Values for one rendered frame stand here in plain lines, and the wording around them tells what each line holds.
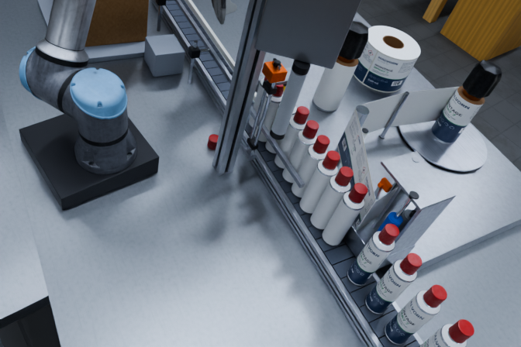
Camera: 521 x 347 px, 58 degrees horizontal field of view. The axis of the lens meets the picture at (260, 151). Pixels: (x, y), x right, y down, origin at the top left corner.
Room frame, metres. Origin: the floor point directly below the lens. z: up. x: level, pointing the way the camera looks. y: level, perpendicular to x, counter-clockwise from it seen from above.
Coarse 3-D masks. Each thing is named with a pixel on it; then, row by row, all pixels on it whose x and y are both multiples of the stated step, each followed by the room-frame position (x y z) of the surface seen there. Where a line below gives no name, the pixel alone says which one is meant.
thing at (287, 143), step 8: (296, 112) 0.93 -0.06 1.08; (304, 112) 0.93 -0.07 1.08; (296, 120) 0.92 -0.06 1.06; (304, 120) 0.92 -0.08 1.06; (288, 128) 0.92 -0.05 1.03; (296, 128) 0.91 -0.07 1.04; (288, 136) 0.91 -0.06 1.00; (296, 136) 0.91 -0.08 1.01; (280, 144) 0.93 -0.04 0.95; (288, 144) 0.91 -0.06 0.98; (288, 152) 0.91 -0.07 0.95; (280, 160) 0.91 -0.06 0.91; (280, 168) 0.91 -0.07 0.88
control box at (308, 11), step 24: (288, 0) 0.83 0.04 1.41; (312, 0) 0.83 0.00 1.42; (336, 0) 0.84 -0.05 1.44; (360, 0) 0.84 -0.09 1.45; (264, 24) 0.82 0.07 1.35; (288, 24) 0.83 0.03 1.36; (312, 24) 0.83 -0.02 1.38; (336, 24) 0.84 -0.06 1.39; (264, 48) 0.82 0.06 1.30; (288, 48) 0.83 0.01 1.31; (312, 48) 0.83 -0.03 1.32; (336, 48) 0.84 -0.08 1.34
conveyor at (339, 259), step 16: (176, 16) 1.47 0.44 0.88; (192, 16) 1.51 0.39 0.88; (192, 32) 1.41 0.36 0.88; (208, 64) 1.26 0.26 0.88; (224, 64) 1.29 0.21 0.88; (224, 80) 1.21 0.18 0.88; (224, 96) 1.13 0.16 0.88; (272, 160) 0.93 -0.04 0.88; (288, 192) 0.84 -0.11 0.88; (320, 240) 0.72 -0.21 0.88; (336, 256) 0.69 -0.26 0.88; (352, 256) 0.70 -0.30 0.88; (336, 272) 0.64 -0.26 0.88; (352, 288) 0.61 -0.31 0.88; (368, 288) 0.63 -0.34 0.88; (368, 320) 0.55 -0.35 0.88; (384, 320) 0.56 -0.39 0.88; (384, 336) 0.52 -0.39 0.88
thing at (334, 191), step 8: (344, 168) 0.78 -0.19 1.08; (336, 176) 0.77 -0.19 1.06; (344, 176) 0.76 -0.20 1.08; (352, 176) 0.77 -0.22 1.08; (328, 184) 0.77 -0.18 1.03; (336, 184) 0.76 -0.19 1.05; (344, 184) 0.76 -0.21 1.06; (328, 192) 0.76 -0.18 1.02; (336, 192) 0.75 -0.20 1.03; (344, 192) 0.75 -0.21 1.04; (320, 200) 0.77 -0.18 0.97; (328, 200) 0.75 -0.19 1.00; (336, 200) 0.75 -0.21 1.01; (320, 208) 0.76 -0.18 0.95; (328, 208) 0.75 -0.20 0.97; (312, 216) 0.76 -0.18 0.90; (320, 216) 0.75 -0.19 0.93; (328, 216) 0.75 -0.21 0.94; (312, 224) 0.75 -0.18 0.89; (320, 224) 0.75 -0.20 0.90
